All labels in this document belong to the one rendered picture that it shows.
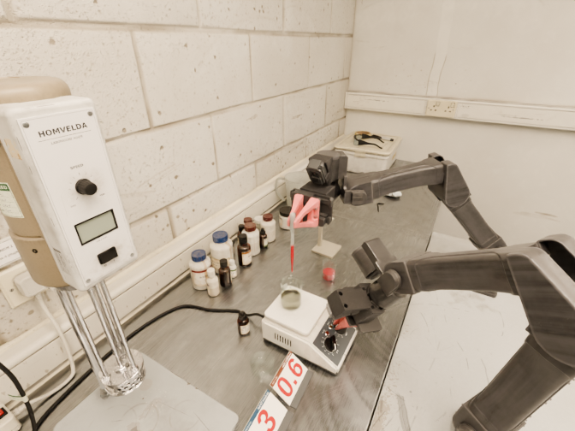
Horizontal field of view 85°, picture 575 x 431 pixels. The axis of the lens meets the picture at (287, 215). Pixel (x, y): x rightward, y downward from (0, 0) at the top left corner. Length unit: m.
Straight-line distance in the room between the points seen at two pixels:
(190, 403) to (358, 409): 0.34
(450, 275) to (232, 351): 0.53
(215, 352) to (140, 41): 0.75
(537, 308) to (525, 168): 1.67
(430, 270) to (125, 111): 0.73
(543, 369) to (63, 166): 0.57
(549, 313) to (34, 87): 0.56
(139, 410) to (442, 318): 0.75
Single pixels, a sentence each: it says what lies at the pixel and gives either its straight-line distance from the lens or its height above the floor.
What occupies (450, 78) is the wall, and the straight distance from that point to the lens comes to 2.00.
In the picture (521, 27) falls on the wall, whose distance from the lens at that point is 1.99.
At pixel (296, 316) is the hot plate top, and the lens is 0.77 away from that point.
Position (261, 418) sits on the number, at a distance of 0.70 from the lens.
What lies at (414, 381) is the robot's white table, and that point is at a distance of 0.82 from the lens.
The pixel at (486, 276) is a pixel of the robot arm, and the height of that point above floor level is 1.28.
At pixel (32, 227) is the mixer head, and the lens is 0.43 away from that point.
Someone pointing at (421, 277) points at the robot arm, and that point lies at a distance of 0.56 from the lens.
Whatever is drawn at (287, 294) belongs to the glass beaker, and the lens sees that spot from 0.74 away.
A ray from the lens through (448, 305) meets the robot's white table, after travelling 1.02.
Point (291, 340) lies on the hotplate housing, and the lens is 0.77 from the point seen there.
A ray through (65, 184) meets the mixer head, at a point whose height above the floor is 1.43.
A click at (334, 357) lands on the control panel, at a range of 0.77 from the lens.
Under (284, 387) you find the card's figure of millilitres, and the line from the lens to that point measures 0.74.
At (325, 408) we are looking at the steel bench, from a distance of 0.75.
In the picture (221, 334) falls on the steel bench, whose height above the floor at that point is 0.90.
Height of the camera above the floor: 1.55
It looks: 29 degrees down
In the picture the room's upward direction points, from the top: straight up
